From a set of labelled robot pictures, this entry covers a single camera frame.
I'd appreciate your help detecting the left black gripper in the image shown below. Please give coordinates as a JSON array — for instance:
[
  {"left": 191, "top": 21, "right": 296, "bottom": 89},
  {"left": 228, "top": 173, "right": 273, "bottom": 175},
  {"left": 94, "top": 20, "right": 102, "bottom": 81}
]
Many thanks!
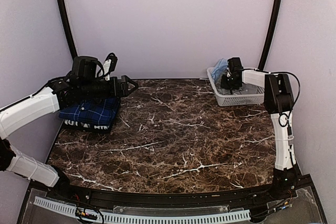
[{"left": 80, "top": 75, "right": 139, "bottom": 99}]

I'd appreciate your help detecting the grey long sleeve shirt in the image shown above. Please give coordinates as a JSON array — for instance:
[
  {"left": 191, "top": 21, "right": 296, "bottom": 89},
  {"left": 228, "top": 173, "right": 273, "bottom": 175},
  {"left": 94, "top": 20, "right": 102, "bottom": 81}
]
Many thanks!
[{"left": 218, "top": 83, "right": 258, "bottom": 95}]

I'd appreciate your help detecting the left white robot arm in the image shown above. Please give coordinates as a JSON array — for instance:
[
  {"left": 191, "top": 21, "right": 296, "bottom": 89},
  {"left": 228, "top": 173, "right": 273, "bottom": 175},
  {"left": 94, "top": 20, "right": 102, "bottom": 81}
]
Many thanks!
[{"left": 1, "top": 53, "right": 139, "bottom": 201}]

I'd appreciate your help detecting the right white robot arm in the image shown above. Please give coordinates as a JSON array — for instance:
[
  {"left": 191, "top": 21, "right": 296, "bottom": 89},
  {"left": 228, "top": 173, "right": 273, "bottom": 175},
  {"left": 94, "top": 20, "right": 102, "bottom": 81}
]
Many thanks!
[{"left": 224, "top": 67, "right": 298, "bottom": 200}]

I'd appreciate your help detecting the light blue shirt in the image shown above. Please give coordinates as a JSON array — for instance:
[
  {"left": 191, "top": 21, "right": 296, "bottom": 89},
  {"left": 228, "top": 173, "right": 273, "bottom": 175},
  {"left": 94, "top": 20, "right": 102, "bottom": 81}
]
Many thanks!
[{"left": 211, "top": 58, "right": 228, "bottom": 84}]

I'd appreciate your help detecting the white plastic basket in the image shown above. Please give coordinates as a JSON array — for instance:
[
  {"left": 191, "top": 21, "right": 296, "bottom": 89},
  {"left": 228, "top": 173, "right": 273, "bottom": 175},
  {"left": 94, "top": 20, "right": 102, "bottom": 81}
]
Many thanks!
[{"left": 206, "top": 67, "right": 264, "bottom": 106}]

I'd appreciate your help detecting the blue plaid folded shirt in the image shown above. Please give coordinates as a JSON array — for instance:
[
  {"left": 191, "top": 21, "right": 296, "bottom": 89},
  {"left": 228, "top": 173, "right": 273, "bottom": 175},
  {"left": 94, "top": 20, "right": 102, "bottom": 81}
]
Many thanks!
[{"left": 59, "top": 97, "right": 121, "bottom": 126}]

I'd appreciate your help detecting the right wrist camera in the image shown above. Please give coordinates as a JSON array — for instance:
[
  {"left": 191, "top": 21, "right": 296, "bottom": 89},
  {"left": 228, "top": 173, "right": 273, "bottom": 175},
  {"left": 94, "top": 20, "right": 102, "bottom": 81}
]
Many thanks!
[{"left": 227, "top": 57, "right": 243, "bottom": 74}]

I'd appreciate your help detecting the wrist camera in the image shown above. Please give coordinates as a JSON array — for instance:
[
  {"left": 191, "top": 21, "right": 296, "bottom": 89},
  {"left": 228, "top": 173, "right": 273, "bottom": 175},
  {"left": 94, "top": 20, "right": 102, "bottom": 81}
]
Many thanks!
[
  {"left": 227, "top": 57, "right": 243, "bottom": 74},
  {"left": 103, "top": 52, "right": 118, "bottom": 81}
]

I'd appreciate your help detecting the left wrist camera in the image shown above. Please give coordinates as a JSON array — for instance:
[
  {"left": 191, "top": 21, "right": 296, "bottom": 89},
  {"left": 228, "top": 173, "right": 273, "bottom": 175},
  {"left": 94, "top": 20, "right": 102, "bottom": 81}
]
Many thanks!
[{"left": 103, "top": 52, "right": 118, "bottom": 81}]

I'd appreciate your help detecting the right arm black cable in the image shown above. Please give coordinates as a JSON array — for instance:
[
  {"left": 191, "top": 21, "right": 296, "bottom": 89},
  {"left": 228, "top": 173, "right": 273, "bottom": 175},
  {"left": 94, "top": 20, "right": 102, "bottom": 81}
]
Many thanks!
[{"left": 278, "top": 71, "right": 301, "bottom": 127}]

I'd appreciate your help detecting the right black frame post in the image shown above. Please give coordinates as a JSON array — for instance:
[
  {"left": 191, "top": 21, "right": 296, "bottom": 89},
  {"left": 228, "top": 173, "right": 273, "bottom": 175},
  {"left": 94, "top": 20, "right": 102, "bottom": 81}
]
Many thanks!
[{"left": 258, "top": 0, "right": 281, "bottom": 70}]

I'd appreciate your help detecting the black frame post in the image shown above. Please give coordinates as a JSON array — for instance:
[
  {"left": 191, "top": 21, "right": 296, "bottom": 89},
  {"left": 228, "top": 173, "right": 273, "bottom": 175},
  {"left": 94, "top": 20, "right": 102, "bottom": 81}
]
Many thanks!
[
  {"left": 258, "top": 0, "right": 281, "bottom": 70},
  {"left": 57, "top": 0, "right": 78, "bottom": 59}
]

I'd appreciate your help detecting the left black frame post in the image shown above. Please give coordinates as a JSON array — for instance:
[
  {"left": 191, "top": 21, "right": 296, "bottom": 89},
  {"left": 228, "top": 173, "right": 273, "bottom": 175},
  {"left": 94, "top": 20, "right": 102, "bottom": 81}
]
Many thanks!
[{"left": 57, "top": 0, "right": 78, "bottom": 59}]

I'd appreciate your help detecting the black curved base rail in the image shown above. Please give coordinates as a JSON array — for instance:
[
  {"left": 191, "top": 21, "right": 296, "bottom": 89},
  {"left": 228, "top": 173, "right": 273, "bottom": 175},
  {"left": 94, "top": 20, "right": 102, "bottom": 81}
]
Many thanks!
[{"left": 47, "top": 174, "right": 313, "bottom": 217}]

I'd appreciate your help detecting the white slotted cable duct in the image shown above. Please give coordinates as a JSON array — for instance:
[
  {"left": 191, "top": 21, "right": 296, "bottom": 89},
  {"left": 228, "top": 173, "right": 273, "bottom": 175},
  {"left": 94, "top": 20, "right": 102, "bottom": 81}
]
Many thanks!
[{"left": 34, "top": 196, "right": 250, "bottom": 223}]

